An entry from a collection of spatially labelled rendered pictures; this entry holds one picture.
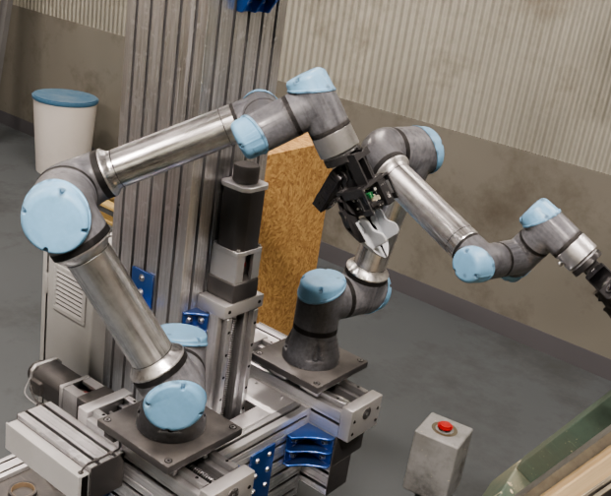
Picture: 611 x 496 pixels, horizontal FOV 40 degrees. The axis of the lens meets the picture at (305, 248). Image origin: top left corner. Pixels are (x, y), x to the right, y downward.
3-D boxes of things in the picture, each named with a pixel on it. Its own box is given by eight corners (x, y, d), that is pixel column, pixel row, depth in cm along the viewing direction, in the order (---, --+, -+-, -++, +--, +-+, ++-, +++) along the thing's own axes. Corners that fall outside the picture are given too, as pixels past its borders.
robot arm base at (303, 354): (270, 353, 218) (274, 319, 215) (305, 338, 230) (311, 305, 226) (315, 377, 210) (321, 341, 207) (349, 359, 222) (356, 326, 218)
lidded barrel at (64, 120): (107, 175, 682) (112, 100, 660) (55, 183, 643) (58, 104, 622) (68, 158, 709) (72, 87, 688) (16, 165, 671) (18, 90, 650)
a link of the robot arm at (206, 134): (60, 215, 167) (288, 126, 166) (50, 233, 157) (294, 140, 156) (32, 162, 163) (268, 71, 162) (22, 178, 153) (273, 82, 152)
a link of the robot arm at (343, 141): (303, 144, 149) (334, 124, 153) (315, 166, 150) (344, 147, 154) (330, 136, 143) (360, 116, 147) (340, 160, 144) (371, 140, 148)
